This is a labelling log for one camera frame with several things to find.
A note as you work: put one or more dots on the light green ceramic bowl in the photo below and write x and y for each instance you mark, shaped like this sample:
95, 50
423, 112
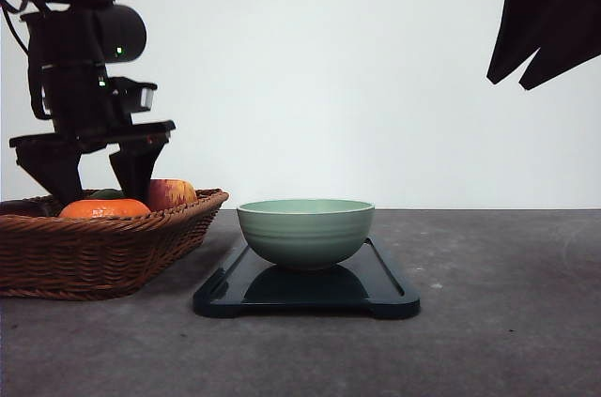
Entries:
306, 232

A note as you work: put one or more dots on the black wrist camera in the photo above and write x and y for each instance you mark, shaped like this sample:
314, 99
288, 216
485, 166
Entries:
123, 95

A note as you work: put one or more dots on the brown wicker basket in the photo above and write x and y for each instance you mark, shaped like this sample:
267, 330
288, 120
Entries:
99, 258

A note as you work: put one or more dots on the orange tangerine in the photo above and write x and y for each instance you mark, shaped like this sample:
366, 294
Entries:
105, 208

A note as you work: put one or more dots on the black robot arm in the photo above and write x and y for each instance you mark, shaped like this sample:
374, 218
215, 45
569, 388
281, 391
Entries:
70, 43

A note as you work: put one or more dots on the dark purple fruit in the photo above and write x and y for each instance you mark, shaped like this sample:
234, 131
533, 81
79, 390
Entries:
43, 206

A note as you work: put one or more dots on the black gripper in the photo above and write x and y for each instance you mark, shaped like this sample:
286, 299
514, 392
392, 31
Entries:
559, 35
81, 115

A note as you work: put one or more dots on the dark blue rectangular tray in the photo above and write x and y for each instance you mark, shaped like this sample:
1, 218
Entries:
247, 284

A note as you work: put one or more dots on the red yellow apple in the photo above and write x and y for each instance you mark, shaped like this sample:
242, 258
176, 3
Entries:
165, 192

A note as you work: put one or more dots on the dark green fruit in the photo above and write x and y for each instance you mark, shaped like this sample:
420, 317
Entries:
107, 194

